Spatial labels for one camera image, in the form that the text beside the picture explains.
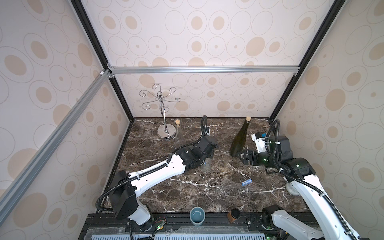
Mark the dark green wine bottle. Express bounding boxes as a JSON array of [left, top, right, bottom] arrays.
[[229, 117, 252, 157]]

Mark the clear bottle black cap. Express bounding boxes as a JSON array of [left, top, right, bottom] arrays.
[[202, 158, 212, 173]]

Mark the blue peeled label strip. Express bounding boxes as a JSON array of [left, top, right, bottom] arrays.
[[242, 179, 253, 186]]

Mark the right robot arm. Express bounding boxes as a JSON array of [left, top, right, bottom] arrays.
[[231, 119, 361, 240]]

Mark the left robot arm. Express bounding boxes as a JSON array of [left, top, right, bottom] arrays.
[[95, 115, 219, 228]]

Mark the tall clear corked bottle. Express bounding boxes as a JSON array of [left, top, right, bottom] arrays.
[[175, 119, 183, 142]]

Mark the white teal round object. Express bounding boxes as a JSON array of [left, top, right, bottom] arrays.
[[285, 183, 300, 196]]

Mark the chrome glass holder stand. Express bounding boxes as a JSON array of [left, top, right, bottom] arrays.
[[139, 84, 182, 140]]

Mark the small brown black cup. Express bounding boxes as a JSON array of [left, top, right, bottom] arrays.
[[227, 208, 241, 224]]

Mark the blue grey ceramic cup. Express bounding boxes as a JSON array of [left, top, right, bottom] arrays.
[[190, 207, 206, 227]]

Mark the horizontal aluminium rail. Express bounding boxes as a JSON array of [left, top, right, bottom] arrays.
[[111, 65, 300, 74]]

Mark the left diagonal aluminium rail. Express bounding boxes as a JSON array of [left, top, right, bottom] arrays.
[[1, 69, 112, 225]]

